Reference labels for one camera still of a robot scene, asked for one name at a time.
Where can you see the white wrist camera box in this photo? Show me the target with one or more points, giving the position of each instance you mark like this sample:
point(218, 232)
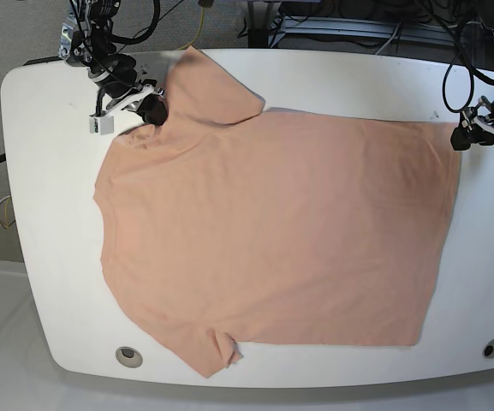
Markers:
point(101, 125)

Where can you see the black bar behind table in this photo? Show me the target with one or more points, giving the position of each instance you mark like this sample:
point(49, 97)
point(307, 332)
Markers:
point(42, 60)

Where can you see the left round table grommet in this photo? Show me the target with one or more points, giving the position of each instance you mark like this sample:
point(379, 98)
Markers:
point(129, 357)

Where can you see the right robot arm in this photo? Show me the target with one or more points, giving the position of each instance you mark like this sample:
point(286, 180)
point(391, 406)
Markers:
point(87, 40)

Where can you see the peach pink T-shirt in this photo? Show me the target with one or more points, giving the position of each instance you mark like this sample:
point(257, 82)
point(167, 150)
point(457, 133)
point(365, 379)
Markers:
point(231, 223)

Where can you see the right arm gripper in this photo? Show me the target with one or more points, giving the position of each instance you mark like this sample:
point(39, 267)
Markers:
point(119, 79)

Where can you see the black table leg post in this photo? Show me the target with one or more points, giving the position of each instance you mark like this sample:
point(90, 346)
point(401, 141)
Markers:
point(259, 15)

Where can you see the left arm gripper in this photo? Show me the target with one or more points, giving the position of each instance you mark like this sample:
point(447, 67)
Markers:
point(476, 126)

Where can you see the right round table grommet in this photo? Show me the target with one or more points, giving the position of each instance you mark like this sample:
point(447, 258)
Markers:
point(488, 351)

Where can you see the round table grommet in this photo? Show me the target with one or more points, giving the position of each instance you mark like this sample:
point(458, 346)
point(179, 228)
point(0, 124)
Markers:
point(488, 351)
point(129, 357)

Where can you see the aluminium frame rail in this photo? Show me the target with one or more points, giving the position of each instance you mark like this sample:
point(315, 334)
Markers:
point(413, 33)

